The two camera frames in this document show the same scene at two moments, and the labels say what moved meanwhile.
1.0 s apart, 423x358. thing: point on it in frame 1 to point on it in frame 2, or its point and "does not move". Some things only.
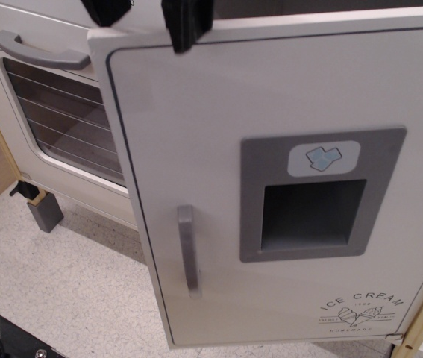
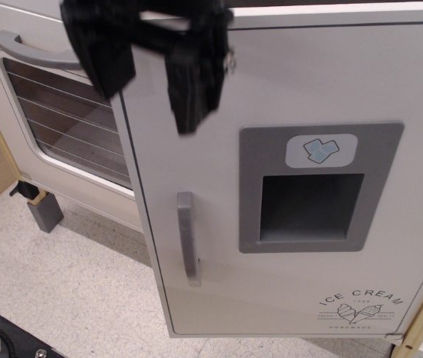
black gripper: x=187 y=21 to x=192 y=33
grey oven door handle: x=63 y=59 does not move
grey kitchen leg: x=47 y=213 does not move
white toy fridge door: x=290 y=176 does not move
